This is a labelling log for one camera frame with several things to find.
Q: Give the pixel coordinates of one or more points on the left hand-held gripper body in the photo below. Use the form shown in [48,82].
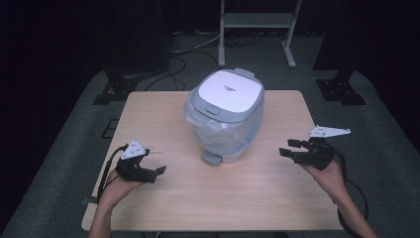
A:
[132,168]

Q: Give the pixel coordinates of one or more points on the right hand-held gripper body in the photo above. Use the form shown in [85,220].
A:
[318,155]

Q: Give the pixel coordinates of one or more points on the grey pedal bin white lid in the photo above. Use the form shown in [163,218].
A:
[231,91]

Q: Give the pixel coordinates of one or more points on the person's left hand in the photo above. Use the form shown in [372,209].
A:
[117,190]

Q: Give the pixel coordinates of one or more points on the person's right hand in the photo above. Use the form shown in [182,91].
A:
[330,180]

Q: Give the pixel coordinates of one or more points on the dark floor outlet box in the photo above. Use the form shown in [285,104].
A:
[110,129]

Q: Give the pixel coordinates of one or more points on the clear plastic bin liner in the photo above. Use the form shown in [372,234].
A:
[211,135]

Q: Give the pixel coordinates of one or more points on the black stand base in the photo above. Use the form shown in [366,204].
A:
[114,91]
[340,89]

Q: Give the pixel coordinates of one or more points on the white metal stand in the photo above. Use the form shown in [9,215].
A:
[256,20]

